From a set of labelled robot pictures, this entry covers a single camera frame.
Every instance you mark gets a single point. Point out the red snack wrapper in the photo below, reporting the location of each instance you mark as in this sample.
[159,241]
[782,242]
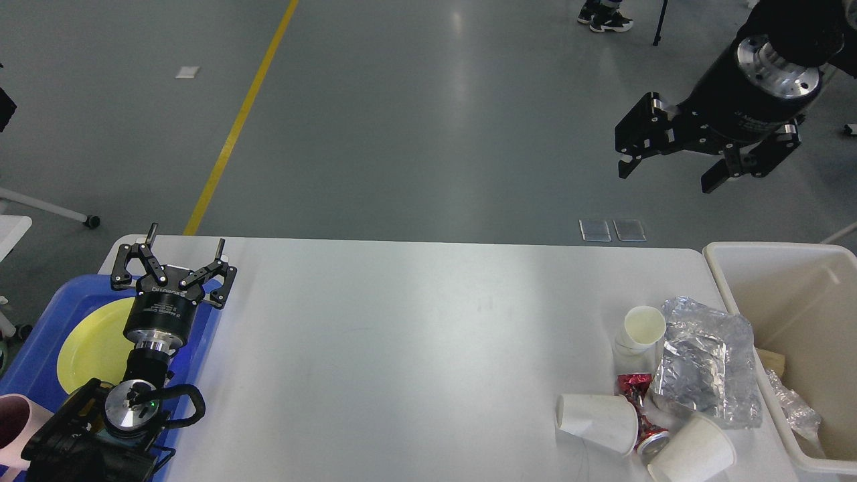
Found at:
[634,387]

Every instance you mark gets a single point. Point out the left floor plate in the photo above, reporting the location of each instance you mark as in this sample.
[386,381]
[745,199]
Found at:
[595,230]

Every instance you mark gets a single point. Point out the small white cup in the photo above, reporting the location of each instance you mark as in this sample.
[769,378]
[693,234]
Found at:
[642,328]

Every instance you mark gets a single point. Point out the silver foil bag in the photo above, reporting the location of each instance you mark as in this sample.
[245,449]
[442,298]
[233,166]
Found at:
[801,418]

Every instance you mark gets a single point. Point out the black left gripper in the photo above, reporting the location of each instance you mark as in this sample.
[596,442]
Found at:
[164,311]

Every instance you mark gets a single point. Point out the floor plate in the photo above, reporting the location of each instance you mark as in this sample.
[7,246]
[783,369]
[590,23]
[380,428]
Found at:
[595,230]
[630,230]

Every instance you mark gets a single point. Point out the black tripod leg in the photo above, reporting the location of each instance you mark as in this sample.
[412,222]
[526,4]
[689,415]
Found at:
[660,23]

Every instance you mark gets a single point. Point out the white side table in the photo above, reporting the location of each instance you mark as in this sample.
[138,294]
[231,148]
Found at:
[13,228]

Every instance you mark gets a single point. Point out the person in black sneakers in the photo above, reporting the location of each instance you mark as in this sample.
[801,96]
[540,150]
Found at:
[603,16]

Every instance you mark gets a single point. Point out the clear plastic wrap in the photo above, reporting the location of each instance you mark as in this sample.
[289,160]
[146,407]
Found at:
[707,366]

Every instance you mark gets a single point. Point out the red soda can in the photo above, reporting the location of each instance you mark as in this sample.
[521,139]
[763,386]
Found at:
[651,439]

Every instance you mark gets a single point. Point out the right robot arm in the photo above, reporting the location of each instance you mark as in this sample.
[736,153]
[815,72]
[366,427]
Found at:
[808,33]

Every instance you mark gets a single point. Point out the beige plastic bin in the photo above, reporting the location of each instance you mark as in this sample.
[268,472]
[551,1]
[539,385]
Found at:
[801,302]

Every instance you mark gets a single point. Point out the right floor plate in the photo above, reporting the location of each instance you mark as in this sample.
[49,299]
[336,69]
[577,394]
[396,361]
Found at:
[630,230]

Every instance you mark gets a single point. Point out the white paper cup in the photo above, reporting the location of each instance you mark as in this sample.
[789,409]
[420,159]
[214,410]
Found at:
[607,421]
[697,452]

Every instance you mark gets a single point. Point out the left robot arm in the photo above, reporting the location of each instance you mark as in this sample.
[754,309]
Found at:
[60,452]

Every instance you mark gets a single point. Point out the pink mug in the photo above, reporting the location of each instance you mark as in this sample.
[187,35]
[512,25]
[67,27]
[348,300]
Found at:
[21,418]

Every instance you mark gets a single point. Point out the yellow plastic plate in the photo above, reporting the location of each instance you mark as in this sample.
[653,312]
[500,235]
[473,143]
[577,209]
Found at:
[96,347]

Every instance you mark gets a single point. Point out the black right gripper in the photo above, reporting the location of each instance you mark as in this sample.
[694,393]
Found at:
[748,92]

